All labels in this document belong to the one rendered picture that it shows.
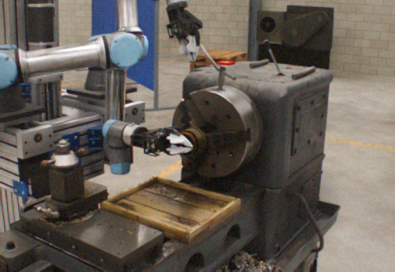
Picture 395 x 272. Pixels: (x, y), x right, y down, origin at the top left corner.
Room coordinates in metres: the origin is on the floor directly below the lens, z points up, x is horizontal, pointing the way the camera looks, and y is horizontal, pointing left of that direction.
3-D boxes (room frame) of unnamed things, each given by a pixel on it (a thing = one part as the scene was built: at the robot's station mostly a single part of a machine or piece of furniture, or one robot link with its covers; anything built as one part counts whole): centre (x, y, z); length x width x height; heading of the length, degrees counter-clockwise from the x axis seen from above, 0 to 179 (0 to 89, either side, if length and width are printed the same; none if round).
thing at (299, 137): (1.99, -0.26, 1.06); 0.59 x 0.48 x 0.39; 147
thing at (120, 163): (1.63, 0.29, 0.98); 0.11 x 0.08 x 0.11; 20
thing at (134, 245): (1.13, 0.31, 0.95); 0.43 x 0.17 x 0.05; 57
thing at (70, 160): (1.16, 0.36, 1.13); 0.08 x 0.08 x 0.03
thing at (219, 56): (9.86, -0.40, 0.22); 1.25 x 0.86 x 0.44; 157
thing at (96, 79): (2.01, 0.43, 1.21); 0.15 x 0.15 x 0.10
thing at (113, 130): (1.61, 0.28, 1.08); 0.11 x 0.08 x 0.09; 56
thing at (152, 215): (1.43, 0.09, 0.89); 0.36 x 0.30 x 0.04; 57
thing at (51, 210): (1.19, 0.34, 0.99); 0.20 x 0.10 x 0.05; 147
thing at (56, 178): (1.16, 0.35, 1.07); 0.07 x 0.07 x 0.10; 57
